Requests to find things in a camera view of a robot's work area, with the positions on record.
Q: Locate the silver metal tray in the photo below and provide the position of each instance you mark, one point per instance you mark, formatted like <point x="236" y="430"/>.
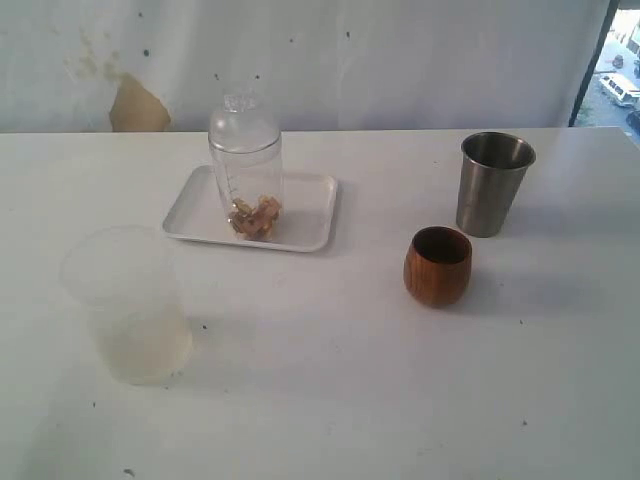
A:
<point x="304" y="227"/>

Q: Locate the clear plastic shaker body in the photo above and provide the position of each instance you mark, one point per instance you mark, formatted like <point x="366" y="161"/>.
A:
<point x="248" y="176"/>

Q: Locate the brown wooden cup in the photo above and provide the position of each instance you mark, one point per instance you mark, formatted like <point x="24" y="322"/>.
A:
<point x="437" y="266"/>

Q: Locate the wooden pieces and coins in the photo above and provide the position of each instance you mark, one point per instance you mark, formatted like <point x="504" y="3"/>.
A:
<point x="255" y="223"/>

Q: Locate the clear plastic shaker lid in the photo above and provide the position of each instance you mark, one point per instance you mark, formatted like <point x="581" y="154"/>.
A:
<point x="242" y="122"/>

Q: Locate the translucent plastic cup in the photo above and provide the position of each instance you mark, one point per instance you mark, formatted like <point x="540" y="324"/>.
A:
<point x="124" y="282"/>

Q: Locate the stainless steel cup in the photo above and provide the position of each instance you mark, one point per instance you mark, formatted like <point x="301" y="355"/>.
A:
<point x="493" y="168"/>

